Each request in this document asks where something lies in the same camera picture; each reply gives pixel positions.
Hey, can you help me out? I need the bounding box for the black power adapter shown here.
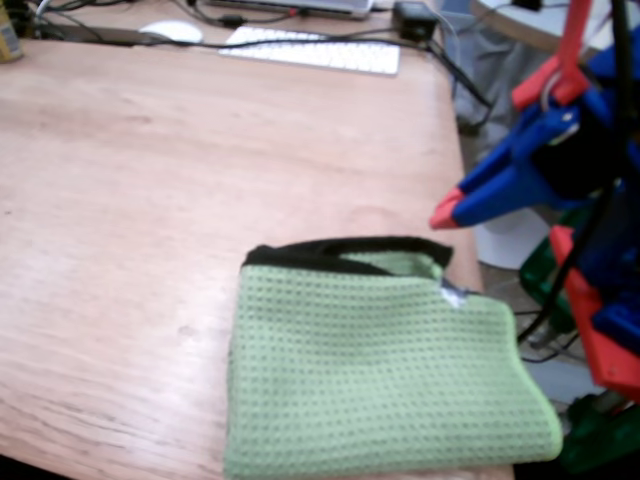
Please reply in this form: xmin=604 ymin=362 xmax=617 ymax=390
xmin=391 ymin=0 xmax=440 ymax=43

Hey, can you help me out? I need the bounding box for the blue gripper black motor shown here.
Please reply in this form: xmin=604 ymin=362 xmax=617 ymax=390
xmin=428 ymin=46 xmax=640 ymax=231

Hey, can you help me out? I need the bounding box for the yellow can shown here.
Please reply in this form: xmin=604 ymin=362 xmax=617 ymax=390
xmin=0 ymin=0 xmax=24 ymax=64

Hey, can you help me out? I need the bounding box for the white side table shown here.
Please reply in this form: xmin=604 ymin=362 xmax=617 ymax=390
xmin=468 ymin=0 xmax=640 ymax=57

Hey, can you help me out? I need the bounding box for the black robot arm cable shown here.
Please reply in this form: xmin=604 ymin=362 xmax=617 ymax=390
xmin=516 ymin=0 xmax=635 ymax=347

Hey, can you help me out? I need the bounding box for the white keyboard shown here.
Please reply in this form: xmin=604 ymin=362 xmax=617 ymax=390
xmin=217 ymin=25 xmax=402 ymax=77

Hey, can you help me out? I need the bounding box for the red camera mount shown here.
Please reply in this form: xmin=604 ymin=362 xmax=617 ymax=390
xmin=511 ymin=0 xmax=595 ymax=112

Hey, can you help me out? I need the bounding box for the black adapter cable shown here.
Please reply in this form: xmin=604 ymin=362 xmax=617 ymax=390
xmin=428 ymin=38 xmax=495 ymax=109

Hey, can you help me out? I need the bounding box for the black floor cable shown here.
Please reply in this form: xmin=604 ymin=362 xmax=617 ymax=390
xmin=514 ymin=309 xmax=582 ymax=365

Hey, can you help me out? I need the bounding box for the white computer mouse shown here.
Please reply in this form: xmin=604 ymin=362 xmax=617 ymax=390
xmin=138 ymin=19 xmax=204 ymax=44

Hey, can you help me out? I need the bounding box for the green waffle cleaning cloth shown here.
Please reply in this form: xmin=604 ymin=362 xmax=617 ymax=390
xmin=221 ymin=235 xmax=565 ymax=480

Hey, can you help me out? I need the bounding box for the green robot base clamp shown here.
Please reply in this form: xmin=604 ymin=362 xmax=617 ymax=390
xmin=518 ymin=203 xmax=640 ymax=475

